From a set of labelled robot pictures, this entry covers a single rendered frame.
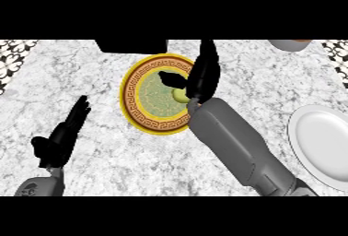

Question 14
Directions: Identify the yellow brown patterned plate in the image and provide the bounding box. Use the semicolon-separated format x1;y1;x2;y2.
117;53;197;136

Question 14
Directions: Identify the white plate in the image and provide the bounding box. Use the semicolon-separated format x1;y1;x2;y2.
287;104;348;192

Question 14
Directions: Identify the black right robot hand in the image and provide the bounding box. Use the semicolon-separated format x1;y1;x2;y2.
157;40;221;104

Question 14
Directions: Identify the yellow-green lemon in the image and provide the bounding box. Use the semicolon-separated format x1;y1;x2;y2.
170;87;191;104

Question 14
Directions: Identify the grey round pot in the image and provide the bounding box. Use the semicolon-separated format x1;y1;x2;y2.
266;40;314;53

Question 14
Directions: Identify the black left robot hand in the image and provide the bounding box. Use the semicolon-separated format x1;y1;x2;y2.
29;95;92;169

